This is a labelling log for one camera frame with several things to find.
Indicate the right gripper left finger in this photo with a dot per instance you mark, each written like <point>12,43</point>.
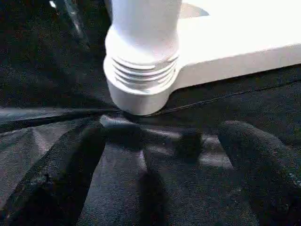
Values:
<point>65,179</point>

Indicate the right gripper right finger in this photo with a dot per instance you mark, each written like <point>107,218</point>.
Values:
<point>265,179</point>

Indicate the white plastic table leg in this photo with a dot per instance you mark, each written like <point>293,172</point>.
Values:
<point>143,35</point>

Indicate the white plastic table top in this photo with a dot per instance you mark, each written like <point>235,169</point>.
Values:
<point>235,47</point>

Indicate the black work mat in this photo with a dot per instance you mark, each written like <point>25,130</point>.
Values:
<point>164,176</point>

